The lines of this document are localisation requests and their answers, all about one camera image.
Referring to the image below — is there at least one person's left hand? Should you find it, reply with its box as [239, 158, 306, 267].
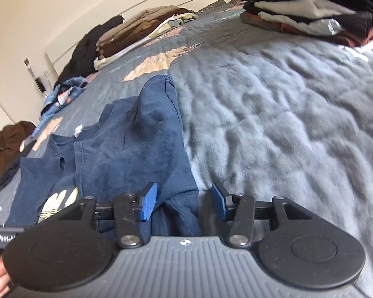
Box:
[0, 254, 13, 298]

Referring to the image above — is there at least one brown jacket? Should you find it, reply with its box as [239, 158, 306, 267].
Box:
[0, 121, 38, 181]

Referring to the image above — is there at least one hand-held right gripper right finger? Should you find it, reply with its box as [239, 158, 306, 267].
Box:
[211, 183, 299, 249]

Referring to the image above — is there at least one black folded garment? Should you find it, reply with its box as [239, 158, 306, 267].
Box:
[0, 158, 22, 193]

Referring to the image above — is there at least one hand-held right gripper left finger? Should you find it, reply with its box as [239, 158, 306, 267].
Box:
[76, 182, 158, 249]

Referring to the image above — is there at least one stack of brown folded clothes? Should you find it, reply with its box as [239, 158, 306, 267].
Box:
[93, 5, 199, 71]

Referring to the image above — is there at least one navy printed t-shirt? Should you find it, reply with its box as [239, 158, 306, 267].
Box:
[4, 74, 206, 236]

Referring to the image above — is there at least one pile of black clothes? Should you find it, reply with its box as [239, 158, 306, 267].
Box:
[54, 15, 125, 89]

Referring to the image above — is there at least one stack of dark folded clothes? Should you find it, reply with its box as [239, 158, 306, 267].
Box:
[240, 0, 373, 48]

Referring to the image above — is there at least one light blue printed garment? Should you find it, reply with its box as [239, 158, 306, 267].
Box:
[31, 76, 89, 140]

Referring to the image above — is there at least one grey-blue quilted blanket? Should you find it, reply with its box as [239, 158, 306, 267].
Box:
[0, 0, 373, 298]

